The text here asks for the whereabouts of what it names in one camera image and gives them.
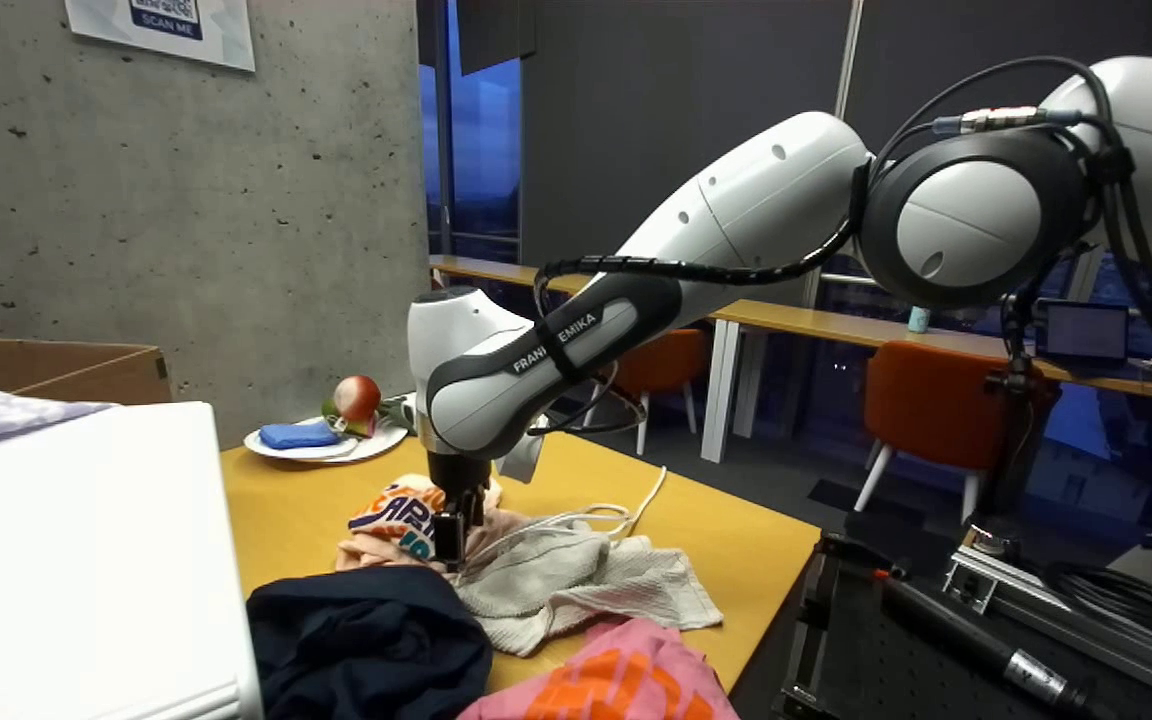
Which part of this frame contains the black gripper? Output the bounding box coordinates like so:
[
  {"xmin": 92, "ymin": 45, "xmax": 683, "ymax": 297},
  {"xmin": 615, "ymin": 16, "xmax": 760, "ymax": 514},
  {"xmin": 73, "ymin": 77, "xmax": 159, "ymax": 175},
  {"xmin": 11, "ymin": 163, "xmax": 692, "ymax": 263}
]
[{"xmin": 429, "ymin": 454, "xmax": 489, "ymax": 570}]

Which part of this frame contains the white grey shirt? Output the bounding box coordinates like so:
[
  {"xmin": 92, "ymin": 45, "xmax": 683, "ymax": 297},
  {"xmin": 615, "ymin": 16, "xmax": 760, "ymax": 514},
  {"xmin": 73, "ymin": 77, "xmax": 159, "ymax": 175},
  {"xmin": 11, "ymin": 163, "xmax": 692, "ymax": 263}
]
[{"xmin": 454, "ymin": 516, "xmax": 723, "ymax": 655}]

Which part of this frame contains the pink shirt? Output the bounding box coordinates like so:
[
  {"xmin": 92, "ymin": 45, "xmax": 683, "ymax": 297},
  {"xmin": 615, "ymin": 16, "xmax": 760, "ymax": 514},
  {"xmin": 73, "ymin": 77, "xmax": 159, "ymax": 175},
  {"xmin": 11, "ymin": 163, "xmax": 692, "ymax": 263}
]
[{"xmin": 457, "ymin": 621, "xmax": 739, "ymax": 720}]

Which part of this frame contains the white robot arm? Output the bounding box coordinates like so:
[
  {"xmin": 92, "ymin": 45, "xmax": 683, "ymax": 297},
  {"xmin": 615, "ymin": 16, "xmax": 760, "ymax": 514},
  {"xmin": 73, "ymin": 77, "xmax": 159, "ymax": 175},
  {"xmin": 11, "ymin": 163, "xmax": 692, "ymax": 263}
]
[{"xmin": 408, "ymin": 57, "xmax": 1152, "ymax": 566}]

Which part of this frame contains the navy blue shirt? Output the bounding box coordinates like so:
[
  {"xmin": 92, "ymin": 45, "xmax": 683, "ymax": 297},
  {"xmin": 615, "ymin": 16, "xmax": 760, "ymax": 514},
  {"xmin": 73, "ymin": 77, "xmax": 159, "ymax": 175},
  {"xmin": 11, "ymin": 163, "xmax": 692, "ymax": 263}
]
[{"xmin": 247, "ymin": 570, "xmax": 493, "ymax": 720}]

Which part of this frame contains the red apple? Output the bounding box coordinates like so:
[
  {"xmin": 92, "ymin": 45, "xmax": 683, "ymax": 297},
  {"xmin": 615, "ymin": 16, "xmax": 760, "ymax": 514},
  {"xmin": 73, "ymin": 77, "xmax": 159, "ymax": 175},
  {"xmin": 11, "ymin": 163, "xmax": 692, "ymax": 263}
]
[{"xmin": 333, "ymin": 376, "xmax": 381, "ymax": 430}]

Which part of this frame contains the white plate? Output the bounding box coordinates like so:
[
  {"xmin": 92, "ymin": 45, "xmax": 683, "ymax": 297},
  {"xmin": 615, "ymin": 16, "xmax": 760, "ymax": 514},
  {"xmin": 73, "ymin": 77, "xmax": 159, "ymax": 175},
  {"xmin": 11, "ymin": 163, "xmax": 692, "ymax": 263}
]
[{"xmin": 243, "ymin": 419, "xmax": 408, "ymax": 463}]

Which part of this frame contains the blue sponge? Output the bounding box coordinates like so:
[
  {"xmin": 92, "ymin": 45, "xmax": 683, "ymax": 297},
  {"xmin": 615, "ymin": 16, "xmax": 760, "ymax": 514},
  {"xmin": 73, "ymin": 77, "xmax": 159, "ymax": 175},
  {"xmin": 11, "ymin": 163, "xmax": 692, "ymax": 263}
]
[{"xmin": 258, "ymin": 419, "xmax": 340, "ymax": 454}]

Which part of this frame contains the orange chair left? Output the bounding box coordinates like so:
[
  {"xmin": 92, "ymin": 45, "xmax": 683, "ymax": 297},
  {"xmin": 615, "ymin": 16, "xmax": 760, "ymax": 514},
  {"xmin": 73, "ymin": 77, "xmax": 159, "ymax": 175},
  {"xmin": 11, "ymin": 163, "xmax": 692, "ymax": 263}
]
[{"xmin": 583, "ymin": 329, "xmax": 709, "ymax": 447}]

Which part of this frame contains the orange chair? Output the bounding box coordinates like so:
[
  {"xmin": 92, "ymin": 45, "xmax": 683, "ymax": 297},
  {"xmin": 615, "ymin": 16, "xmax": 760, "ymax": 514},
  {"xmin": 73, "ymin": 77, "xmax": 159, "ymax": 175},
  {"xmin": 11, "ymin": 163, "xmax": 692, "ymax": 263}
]
[
  {"xmin": 853, "ymin": 339, "xmax": 1056, "ymax": 519},
  {"xmin": 583, "ymin": 329, "xmax": 709, "ymax": 447}
]

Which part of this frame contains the white microwave box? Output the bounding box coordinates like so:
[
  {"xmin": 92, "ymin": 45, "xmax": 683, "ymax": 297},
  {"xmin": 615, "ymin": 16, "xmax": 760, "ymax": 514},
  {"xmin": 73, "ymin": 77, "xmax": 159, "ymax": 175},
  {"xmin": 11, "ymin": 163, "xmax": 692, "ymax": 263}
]
[{"xmin": 0, "ymin": 399, "xmax": 259, "ymax": 720}]

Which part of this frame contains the brown cardboard box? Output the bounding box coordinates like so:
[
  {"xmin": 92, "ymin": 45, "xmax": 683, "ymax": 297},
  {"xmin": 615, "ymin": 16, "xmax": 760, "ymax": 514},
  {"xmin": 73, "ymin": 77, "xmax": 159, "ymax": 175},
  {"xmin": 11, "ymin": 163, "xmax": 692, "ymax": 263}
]
[{"xmin": 0, "ymin": 336, "xmax": 174, "ymax": 406}]

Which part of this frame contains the orange chair right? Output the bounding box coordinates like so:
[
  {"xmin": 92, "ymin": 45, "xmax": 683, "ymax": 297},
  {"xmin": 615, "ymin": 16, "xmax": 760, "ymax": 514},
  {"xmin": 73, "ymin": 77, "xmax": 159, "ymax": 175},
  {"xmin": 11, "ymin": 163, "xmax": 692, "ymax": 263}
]
[{"xmin": 853, "ymin": 339, "xmax": 1056, "ymax": 519}]

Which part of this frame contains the long wooden counter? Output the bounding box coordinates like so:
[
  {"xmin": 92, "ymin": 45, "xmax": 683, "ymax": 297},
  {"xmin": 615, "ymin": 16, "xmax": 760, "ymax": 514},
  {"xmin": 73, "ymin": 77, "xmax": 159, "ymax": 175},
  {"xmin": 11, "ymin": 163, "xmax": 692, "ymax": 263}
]
[{"xmin": 429, "ymin": 255, "xmax": 1152, "ymax": 399}]

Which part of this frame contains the white cable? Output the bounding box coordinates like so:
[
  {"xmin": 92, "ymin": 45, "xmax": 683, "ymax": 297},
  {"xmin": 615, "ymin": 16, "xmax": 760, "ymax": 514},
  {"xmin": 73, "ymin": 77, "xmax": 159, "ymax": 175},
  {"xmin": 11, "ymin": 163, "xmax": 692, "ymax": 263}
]
[{"xmin": 573, "ymin": 461, "xmax": 674, "ymax": 540}]

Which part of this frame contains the black camera tripod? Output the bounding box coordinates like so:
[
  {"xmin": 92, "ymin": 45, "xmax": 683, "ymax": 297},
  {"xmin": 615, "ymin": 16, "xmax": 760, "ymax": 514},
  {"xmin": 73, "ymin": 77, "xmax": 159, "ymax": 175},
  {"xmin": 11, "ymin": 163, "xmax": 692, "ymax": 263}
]
[{"xmin": 774, "ymin": 263, "xmax": 1152, "ymax": 720}]

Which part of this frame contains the wall poster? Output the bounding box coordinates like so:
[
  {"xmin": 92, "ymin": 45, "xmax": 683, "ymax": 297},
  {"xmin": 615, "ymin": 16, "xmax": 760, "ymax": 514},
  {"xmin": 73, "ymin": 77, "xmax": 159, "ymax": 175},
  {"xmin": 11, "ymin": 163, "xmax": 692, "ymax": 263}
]
[{"xmin": 66, "ymin": 0, "xmax": 258, "ymax": 73}]

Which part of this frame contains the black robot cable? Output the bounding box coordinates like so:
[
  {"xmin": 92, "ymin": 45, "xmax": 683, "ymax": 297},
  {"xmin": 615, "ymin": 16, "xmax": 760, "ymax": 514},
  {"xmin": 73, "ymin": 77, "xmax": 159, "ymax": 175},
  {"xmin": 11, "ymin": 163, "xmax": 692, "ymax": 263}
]
[{"xmin": 528, "ymin": 53, "xmax": 1152, "ymax": 406}]

